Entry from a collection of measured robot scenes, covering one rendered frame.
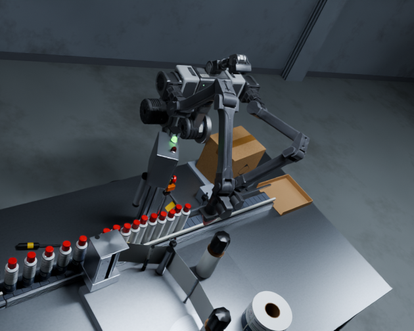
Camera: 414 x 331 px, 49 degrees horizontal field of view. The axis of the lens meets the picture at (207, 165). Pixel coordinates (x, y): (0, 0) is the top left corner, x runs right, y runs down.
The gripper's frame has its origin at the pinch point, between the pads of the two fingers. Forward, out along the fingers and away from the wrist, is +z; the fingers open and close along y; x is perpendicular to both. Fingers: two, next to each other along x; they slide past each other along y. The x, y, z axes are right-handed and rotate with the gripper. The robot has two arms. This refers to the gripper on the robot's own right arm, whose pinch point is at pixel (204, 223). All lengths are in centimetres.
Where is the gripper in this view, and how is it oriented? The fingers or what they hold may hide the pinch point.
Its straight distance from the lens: 216.3
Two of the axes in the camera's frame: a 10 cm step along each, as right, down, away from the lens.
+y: 7.7, -1.9, 6.1
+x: -5.7, -6.6, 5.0
